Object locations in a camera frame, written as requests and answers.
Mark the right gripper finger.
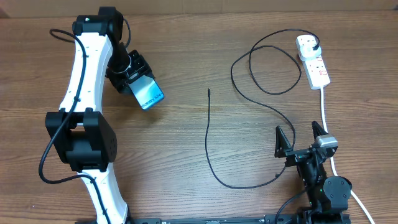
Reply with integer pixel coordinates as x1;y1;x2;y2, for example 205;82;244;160
312;121;328;139
274;126;292;157

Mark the Samsung Galaxy smartphone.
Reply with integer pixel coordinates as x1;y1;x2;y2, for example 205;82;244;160
129;75;164;110

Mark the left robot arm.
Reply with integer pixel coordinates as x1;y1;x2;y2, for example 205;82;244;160
45;7;164;223

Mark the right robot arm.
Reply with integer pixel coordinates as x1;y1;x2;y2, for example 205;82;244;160
274;121;352;223

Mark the white charger plug adapter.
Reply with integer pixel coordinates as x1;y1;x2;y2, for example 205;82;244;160
298;44;322;61

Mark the white power strip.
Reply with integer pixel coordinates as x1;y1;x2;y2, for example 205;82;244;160
295;35;330;90

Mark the white power strip cord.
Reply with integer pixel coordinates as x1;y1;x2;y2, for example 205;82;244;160
319;86;376;224

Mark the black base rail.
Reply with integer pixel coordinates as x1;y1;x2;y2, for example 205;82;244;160
74;213;351;224

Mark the black charging cable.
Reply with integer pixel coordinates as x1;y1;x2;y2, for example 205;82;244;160
204;29;321;190

